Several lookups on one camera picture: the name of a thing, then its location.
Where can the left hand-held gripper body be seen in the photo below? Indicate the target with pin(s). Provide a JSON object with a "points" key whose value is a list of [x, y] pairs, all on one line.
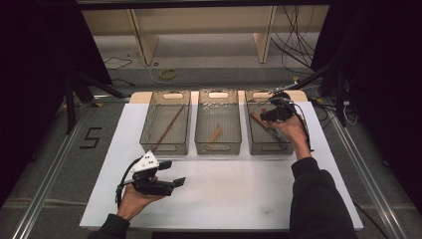
{"points": [[147, 162]]}

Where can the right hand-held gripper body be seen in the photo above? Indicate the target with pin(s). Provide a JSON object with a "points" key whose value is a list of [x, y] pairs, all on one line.
{"points": [[282, 108]]}

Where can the clear grey plastic basket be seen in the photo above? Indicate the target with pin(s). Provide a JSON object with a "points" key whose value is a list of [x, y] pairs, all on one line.
{"points": [[166, 139], [262, 141], [218, 116]]}

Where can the brown wooden chopstick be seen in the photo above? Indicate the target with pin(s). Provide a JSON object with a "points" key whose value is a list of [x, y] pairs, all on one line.
{"points": [[168, 127], [176, 116]]}

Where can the short wooden utensil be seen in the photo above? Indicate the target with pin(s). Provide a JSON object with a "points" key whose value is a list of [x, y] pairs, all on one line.
{"points": [[215, 134]]}

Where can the person's right hand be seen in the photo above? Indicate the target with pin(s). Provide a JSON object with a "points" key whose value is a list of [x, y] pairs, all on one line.
{"points": [[293, 131]]}

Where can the person's left hand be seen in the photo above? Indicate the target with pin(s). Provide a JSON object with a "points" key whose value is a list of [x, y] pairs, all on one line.
{"points": [[132, 202]]}

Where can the white table sheet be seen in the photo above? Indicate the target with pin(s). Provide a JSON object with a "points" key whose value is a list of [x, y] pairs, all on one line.
{"points": [[225, 199]]}

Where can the black metal stand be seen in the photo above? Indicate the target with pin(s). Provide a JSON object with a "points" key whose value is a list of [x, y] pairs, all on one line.
{"points": [[69, 106], [340, 99]]}

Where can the yellow tape roll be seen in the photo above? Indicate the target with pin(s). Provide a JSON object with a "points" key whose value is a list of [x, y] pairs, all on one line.
{"points": [[162, 75]]}

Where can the black curtain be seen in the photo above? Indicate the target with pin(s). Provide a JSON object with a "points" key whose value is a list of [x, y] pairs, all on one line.
{"points": [[33, 66], [391, 83]]}

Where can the beige wooden desk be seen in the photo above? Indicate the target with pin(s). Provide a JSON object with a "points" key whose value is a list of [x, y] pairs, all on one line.
{"points": [[199, 20]]}

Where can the aluminium floor rail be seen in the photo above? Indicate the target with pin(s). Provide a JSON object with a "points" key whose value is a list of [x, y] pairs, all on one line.
{"points": [[368, 182], [49, 176]]}

